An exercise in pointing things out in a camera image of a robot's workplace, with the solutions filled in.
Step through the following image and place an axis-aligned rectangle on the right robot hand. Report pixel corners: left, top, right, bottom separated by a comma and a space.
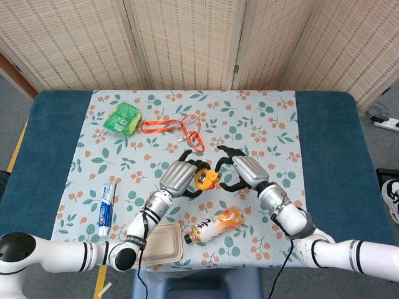
214, 145, 271, 194

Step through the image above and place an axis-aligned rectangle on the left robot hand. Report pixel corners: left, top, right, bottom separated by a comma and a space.
158, 149, 208, 199

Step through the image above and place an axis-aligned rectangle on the yellow rubber duck toy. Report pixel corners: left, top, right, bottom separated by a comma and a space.
193, 168, 221, 191

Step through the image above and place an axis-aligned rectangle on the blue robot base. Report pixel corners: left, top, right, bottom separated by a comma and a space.
130, 267, 264, 299

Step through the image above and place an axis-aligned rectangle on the floral print tablecloth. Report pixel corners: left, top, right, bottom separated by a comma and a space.
44, 89, 312, 271

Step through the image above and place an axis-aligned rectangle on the clear badge holder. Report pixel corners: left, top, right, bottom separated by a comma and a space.
174, 124, 191, 143

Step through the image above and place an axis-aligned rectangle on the orange juice bottle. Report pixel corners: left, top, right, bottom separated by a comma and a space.
183, 206, 246, 245

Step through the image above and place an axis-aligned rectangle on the beige takeout container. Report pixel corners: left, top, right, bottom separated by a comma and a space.
137, 222, 184, 267

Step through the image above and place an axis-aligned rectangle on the blue white toothpaste tube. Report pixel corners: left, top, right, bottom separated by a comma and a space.
98, 183, 117, 237

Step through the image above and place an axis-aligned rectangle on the green snack package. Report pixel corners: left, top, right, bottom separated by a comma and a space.
103, 102, 142, 137

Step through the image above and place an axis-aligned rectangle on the teal table cover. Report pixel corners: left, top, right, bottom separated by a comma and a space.
0, 89, 394, 268

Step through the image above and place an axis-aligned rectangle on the woven folding screen panel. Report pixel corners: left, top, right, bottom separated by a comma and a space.
232, 0, 317, 91
282, 0, 399, 107
0, 0, 150, 93
123, 0, 249, 91

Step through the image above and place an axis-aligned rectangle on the black floor box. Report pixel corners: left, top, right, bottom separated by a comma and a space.
376, 168, 399, 181

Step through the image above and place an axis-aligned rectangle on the white black sneaker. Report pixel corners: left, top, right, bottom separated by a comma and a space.
382, 179, 399, 224

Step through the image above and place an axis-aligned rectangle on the white power strip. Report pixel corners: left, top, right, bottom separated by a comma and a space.
373, 116, 399, 131

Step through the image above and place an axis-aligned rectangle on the dark fabric object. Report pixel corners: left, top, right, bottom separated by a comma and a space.
0, 170, 10, 203

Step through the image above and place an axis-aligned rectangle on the brown wooden board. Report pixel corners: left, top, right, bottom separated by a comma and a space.
0, 51, 39, 100

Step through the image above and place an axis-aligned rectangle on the orange lanyard strap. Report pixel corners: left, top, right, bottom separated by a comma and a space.
140, 114, 206, 153

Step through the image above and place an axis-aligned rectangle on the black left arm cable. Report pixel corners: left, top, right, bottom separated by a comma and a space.
137, 209, 152, 299

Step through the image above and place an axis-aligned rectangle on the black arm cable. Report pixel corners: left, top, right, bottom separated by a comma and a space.
137, 209, 152, 299
263, 199, 305, 299

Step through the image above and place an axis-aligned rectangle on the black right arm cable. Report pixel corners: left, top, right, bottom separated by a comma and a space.
263, 199, 305, 299

